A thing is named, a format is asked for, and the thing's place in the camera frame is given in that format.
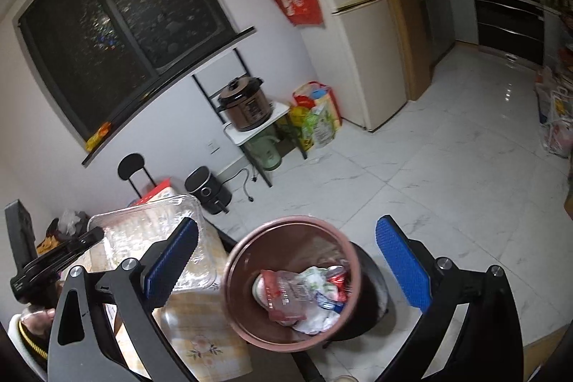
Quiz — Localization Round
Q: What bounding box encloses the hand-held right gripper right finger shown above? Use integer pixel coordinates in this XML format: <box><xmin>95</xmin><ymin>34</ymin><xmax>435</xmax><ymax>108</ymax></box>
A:
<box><xmin>374</xmin><ymin>216</ymin><xmax>524</xmax><ymax>382</ymax></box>

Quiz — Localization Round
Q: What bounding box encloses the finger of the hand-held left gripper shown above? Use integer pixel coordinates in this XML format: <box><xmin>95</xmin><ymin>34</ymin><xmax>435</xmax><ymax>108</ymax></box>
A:
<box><xmin>23</xmin><ymin>227</ymin><xmax>105</xmax><ymax>275</ymax></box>
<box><xmin>4</xmin><ymin>199</ymin><xmax>37</xmax><ymax>275</ymax></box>

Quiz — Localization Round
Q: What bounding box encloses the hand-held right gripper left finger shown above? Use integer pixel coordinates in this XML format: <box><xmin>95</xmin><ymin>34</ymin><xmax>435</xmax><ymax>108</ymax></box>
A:
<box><xmin>47</xmin><ymin>217</ymin><xmax>211</xmax><ymax>382</ymax></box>

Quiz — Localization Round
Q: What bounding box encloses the clear plastic tray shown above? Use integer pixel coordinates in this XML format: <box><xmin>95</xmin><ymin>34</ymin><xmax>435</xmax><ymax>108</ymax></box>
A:
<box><xmin>87</xmin><ymin>193</ymin><xmax>218</xmax><ymax>292</ymax></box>

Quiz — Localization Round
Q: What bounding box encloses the brown round trash bin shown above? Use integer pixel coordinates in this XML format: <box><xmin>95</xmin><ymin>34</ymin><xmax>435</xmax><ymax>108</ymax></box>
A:
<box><xmin>222</xmin><ymin>215</ymin><xmax>363</xmax><ymax>354</ymax></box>

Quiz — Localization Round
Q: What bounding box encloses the white plastic bag green print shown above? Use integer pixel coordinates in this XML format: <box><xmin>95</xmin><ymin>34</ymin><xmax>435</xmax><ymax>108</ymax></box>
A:
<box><xmin>291</xmin><ymin>266</ymin><xmax>351</xmax><ymax>334</ymax></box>

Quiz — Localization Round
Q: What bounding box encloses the person's left forearm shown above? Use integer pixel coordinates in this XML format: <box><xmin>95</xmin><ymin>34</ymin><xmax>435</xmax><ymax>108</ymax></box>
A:
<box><xmin>8</xmin><ymin>314</ymin><xmax>49</xmax><ymax>371</ymax></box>

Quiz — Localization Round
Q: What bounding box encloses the person's left hand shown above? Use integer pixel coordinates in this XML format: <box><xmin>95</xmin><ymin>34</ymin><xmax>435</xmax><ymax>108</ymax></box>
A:
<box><xmin>21</xmin><ymin>305</ymin><xmax>57</xmax><ymax>337</ymax></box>

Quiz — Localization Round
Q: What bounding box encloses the crumpled clear plastic bag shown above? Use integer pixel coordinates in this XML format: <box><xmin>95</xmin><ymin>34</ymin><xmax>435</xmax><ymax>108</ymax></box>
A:
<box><xmin>57</xmin><ymin>209</ymin><xmax>89</xmax><ymax>236</ymax></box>

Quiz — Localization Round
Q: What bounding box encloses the black round stool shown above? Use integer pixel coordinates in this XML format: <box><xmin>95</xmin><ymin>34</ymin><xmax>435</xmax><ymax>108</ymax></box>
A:
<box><xmin>321</xmin><ymin>241</ymin><xmax>397</xmax><ymax>343</ymax></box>

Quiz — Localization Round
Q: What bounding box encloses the red drink can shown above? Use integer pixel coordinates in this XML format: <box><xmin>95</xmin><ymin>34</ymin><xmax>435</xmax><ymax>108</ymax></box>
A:
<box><xmin>328</xmin><ymin>263</ymin><xmax>355</xmax><ymax>290</ymax></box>

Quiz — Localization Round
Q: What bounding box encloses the red cardboard box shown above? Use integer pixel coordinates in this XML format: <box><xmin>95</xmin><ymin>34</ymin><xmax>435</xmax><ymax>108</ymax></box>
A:
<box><xmin>133</xmin><ymin>178</ymin><xmax>176</xmax><ymax>207</ymax></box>

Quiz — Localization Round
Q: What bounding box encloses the yellow plaid floral tablecloth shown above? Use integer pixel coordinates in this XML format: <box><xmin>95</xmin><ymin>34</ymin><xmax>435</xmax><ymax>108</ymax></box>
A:
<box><xmin>58</xmin><ymin>207</ymin><xmax>252</xmax><ymax>382</ymax></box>

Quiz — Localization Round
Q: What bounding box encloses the black air fryer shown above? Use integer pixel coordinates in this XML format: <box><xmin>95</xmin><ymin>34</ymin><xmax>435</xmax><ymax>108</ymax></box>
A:
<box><xmin>184</xmin><ymin>166</ymin><xmax>234</xmax><ymax>216</ymax></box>

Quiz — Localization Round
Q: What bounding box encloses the black round-back chair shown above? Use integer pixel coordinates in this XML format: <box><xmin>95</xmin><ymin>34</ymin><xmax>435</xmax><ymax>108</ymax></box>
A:
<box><xmin>117</xmin><ymin>152</ymin><xmax>155</xmax><ymax>198</ymax></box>

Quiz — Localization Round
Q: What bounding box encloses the yellow snack packet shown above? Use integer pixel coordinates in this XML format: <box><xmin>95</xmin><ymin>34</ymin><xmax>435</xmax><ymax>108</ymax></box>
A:
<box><xmin>85</xmin><ymin>121</ymin><xmax>113</xmax><ymax>153</ymax></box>

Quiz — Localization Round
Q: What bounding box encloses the green electric kettle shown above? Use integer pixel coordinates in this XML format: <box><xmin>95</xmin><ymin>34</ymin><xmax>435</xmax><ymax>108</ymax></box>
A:
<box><xmin>244</xmin><ymin>126</ymin><xmax>283</xmax><ymax>174</ymax></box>

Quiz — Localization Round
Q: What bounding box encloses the black metal rack white shelf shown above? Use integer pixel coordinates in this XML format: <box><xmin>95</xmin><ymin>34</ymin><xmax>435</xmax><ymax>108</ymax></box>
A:
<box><xmin>192</xmin><ymin>46</ymin><xmax>310</xmax><ymax>189</ymax></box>

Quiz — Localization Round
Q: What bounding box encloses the red yellow shopping bag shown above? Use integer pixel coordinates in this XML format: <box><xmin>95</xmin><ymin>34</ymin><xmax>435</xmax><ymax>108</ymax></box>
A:
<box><xmin>288</xmin><ymin>81</ymin><xmax>343</xmax><ymax>153</ymax></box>

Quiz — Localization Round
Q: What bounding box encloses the brown electric pressure cooker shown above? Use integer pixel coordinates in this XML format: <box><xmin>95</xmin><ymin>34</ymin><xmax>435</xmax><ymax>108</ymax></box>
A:
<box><xmin>217</xmin><ymin>76</ymin><xmax>272</xmax><ymax>132</ymax></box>

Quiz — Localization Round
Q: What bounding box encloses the pile of floor bags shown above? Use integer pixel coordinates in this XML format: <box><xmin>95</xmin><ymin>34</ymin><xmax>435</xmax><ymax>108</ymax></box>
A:
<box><xmin>534</xmin><ymin>68</ymin><xmax>573</xmax><ymax>159</ymax></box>

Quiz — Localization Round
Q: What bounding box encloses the dark framed window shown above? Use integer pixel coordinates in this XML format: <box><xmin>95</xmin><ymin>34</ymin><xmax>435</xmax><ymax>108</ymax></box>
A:
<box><xmin>17</xmin><ymin>0</ymin><xmax>257</xmax><ymax>166</ymax></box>

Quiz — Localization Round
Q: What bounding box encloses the cream two-door fridge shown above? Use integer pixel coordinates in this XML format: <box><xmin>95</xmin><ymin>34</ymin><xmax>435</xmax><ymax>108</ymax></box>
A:
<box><xmin>293</xmin><ymin>0</ymin><xmax>408</xmax><ymax>133</ymax></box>

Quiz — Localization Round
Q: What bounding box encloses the grey kitchen cabinet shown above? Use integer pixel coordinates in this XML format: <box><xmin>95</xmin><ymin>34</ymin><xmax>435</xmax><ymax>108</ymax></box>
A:
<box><xmin>416</xmin><ymin>0</ymin><xmax>476</xmax><ymax>61</ymax></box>

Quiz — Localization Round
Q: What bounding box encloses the black built-in oven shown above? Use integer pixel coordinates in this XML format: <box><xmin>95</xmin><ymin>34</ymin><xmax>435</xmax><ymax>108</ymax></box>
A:
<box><xmin>467</xmin><ymin>0</ymin><xmax>548</xmax><ymax>66</ymax></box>

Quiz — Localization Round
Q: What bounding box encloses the black power cable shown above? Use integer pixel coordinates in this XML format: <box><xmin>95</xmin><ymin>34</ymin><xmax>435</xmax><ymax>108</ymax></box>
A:
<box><xmin>217</xmin><ymin>168</ymin><xmax>259</xmax><ymax>202</ymax></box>

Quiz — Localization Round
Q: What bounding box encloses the wooden door frame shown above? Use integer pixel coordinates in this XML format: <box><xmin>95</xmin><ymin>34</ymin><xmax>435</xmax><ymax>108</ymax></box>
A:
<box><xmin>358</xmin><ymin>0</ymin><xmax>431</xmax><ymax>102</ymax></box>

